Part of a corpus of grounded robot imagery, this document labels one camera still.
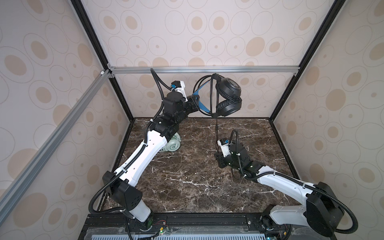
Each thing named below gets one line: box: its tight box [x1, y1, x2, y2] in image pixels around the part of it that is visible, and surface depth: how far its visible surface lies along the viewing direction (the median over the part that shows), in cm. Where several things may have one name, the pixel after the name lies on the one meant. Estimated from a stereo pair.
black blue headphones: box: [193, 73, 242, 119], surface depth 57 cm
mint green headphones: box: [160, 132, 182, 152], surface depth 99 cm
